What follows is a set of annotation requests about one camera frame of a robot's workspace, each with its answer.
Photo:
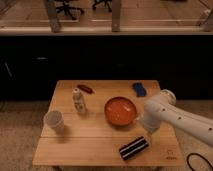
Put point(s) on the grey metal post centre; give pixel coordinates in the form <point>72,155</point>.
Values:
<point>116,15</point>

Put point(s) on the dark red oblong object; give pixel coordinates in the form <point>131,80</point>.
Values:
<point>85,89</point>

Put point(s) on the white paper cup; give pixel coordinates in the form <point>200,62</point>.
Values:
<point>54,120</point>

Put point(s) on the black office chair base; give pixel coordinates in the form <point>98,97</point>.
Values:
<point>66,8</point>

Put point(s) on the white plastic bottle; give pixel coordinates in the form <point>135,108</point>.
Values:
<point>79,101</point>

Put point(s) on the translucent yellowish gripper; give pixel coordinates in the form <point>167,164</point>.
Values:
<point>151,137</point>

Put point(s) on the orange round plate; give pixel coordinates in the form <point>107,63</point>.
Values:
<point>120,111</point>

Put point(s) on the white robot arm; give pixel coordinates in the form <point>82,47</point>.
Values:
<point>161,108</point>

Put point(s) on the blue toy object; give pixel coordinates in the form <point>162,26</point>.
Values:
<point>139,89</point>

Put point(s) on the grey metal post left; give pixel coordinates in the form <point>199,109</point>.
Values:
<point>52,16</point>

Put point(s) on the wooden table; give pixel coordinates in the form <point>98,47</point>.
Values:
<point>89,140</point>

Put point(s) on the grey metal post right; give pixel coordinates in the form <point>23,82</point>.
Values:
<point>205,21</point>

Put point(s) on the black white striped eraser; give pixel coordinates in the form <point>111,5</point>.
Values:
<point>133,147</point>

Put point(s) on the grey metal post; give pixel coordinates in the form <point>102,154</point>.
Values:
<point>205,21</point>
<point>116,15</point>
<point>52,16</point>

